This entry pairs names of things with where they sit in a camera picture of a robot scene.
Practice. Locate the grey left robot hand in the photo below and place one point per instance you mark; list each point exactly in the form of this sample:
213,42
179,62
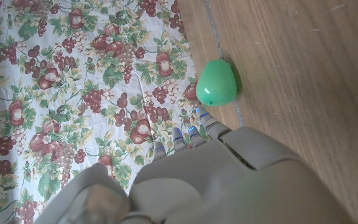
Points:
228,180

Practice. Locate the green ball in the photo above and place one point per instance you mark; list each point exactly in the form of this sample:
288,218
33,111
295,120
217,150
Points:
216,82

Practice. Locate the floral fruit print backdrop cloth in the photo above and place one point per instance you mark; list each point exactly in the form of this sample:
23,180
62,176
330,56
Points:
73,93

